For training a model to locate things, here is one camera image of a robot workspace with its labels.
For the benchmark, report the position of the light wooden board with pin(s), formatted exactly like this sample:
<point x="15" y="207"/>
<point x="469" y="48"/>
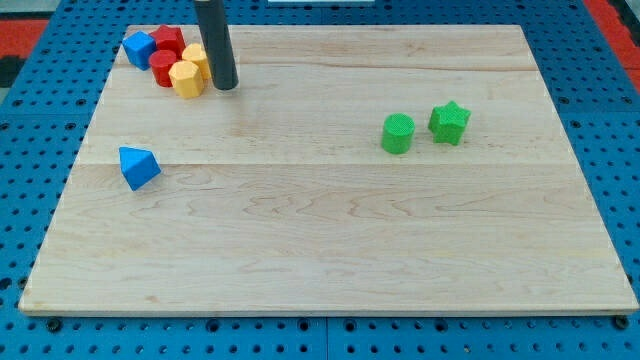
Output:
<point x="277" y="199"/>

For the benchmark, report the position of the blue cube block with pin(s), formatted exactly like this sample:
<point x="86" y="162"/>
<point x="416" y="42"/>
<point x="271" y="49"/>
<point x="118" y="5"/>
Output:
<point x="138" y="48"/>

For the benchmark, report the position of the red cylinder block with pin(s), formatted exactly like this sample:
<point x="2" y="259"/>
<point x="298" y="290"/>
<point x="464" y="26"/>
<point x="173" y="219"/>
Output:
<point x="161" y="62"/>

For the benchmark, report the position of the green star block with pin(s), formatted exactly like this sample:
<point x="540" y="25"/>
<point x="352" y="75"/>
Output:
<point x="448" y="123"/>

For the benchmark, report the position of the yellow heart block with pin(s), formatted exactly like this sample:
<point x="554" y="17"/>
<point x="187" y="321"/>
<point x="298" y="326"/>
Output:
<point x="196" y="54"/>

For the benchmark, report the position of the yellow hexagon block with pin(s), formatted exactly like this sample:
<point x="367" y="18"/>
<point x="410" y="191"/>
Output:
<point x="186" y="79"/>

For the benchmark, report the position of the blue triangle block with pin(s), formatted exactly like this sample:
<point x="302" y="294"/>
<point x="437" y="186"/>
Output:
<point x="138" y="166"/>

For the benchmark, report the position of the red star block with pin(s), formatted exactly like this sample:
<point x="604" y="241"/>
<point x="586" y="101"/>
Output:
<point x="169" y="38"/>

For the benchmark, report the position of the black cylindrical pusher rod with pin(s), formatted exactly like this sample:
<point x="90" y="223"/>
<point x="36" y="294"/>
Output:
<point x="213" y="26"/>

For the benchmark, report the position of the green cylinder block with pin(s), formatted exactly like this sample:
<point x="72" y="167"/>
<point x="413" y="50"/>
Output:
<point x="397" y="133"/>

